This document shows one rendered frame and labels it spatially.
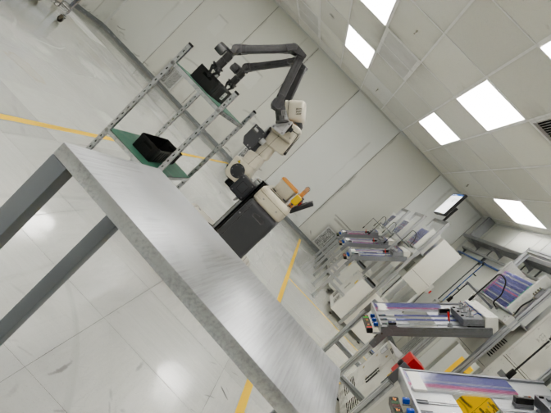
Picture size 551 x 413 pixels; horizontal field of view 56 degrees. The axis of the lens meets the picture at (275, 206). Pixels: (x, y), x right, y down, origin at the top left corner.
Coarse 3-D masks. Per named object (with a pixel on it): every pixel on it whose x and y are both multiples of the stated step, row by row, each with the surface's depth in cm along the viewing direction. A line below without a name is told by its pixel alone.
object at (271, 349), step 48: (48, 192) 95; (96, 192) 91; (144, 192) 109; (0, 240) 96; (96, 240) 135; (144, 240) 90; (192, 240) 110; (48, 288) 137; (192, 288) 88; (240, 288) 112; (0, 336) 139; (240, 336) 89; (288, 336) 113; (288, 384) 90; (336, 384) 114
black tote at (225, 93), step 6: (198, 66) 338; (204, 66) 338; (198, 72) 338; (204, 72) 338; (210, 72) 337; (198, 78) 338; (204, 78) 338; (210, 78) 338; (216, 78) 386; (204, 84) 338; (210, 84) 338; (216, 84) 338; (222, 84) 347; (204, 90) 338; (210, 90) 338; (216, 90) 347; (222, 90) 358; (228, 90) 369; (216, 96) 359; (222, 96) 370; (228, 96) 382; (222, 102) 384
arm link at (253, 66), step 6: (276, 60) 381; (282, 60) 380; (288, 60) 375; (252, 66) 386; (258, 66) 385; (264, 66) 384; (270, 66) 383; (276, 66) 382; (282, 66) 382; (288, 66) 382
